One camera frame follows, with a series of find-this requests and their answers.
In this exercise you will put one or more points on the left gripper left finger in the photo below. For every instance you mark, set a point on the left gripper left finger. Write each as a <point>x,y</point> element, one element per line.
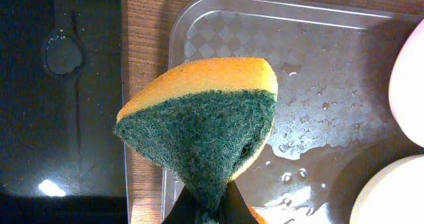
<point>186,210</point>

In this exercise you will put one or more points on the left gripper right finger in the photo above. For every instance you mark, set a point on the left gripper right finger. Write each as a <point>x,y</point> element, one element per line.
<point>232,207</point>

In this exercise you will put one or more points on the green and yellow sponge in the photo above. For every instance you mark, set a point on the green and yellow sponge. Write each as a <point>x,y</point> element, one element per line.
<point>206,121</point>

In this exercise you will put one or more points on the white bowl plate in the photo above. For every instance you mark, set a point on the white bowl plate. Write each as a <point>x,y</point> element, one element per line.
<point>393,195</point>

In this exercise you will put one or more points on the white plate with orange stain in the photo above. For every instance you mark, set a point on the white plate with orange stain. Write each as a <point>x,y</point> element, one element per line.
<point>406,87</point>

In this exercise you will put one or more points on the brown serving tray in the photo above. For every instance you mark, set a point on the brown serving tray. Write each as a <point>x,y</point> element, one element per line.
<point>333,128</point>

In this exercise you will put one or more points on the black rectangular tray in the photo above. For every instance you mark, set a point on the black rectangular tray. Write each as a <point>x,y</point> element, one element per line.
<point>61,89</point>

